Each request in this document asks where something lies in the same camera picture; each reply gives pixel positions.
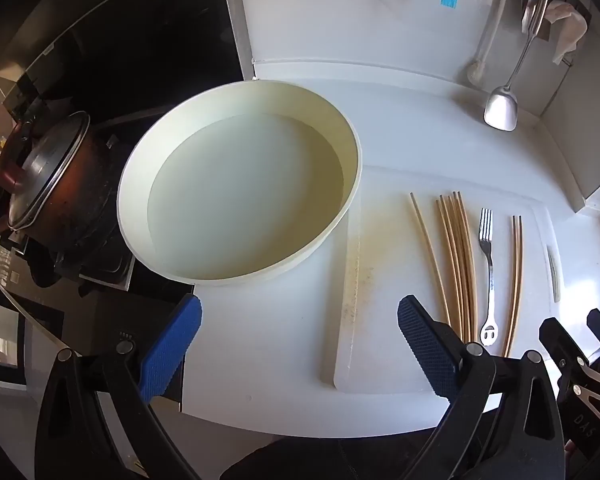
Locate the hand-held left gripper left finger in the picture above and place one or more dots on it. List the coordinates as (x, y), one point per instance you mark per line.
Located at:
(172, 347)

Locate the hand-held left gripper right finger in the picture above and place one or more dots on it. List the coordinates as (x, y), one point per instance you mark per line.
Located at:
(427, 347)

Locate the group of wooden chopsticks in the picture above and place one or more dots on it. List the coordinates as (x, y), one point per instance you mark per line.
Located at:
(457, 260)

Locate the white round basin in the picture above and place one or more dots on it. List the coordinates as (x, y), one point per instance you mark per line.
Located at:
(245, 195)

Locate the white plastic cutting board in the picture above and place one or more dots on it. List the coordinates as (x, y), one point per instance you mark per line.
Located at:
(390, 260)

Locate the black stove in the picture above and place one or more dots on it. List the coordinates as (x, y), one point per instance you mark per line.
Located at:
(105, 265)

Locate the dark cooking pot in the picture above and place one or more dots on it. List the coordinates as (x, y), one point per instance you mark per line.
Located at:
(85, 200)

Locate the glass pot lid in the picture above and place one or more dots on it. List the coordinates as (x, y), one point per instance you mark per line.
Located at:
(45, 170)

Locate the metal ladle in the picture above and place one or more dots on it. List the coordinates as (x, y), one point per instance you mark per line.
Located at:
(501, 107)

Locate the white hanging cloth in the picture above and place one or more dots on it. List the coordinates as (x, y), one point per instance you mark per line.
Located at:
(565, 25)

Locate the hanging metal spoon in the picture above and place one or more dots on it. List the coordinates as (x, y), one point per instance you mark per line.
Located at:
(531, 10)

